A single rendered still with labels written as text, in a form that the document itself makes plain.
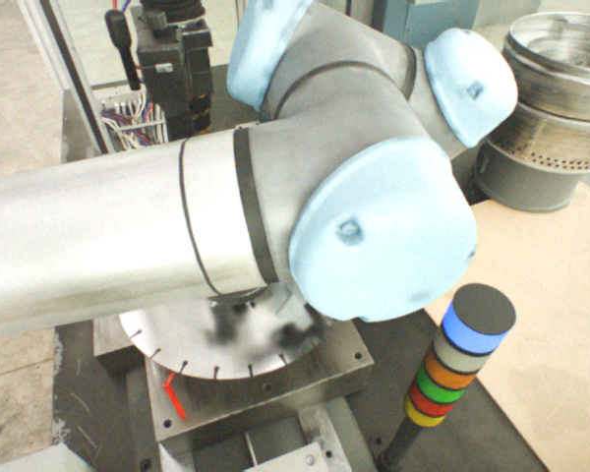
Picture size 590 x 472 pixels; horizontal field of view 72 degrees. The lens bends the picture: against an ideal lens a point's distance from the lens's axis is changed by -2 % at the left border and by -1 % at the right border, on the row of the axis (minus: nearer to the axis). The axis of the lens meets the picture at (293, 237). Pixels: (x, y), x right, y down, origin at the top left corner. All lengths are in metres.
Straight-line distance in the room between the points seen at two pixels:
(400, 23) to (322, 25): 0.82
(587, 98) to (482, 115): 0.62
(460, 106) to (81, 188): 0.23
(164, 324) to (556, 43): 0.98
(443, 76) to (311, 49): 0.10
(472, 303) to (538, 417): 0.48
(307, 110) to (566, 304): 0.81
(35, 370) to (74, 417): 1.05
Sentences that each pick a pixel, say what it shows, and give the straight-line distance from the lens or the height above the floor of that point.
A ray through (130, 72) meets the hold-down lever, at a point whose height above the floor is 1.22.
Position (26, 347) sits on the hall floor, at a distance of 1.90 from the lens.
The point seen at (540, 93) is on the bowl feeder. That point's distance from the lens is 0.92.
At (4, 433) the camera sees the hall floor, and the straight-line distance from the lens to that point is 1.76.
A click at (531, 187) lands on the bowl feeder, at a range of 1.06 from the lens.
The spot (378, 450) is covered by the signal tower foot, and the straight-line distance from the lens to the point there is 0.69.
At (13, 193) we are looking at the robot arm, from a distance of 0.21.
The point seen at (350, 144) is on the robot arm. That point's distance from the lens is 0.16.
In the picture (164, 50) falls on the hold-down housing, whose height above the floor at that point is 1.25.
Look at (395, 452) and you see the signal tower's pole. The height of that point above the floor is 0.83.
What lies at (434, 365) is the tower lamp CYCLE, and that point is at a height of 1.08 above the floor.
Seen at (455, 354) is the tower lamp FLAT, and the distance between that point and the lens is 0.35.
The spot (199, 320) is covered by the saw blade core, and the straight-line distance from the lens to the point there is 0.56.
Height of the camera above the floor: 1.41
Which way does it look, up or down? 47 degrees down
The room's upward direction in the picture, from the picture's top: straight up
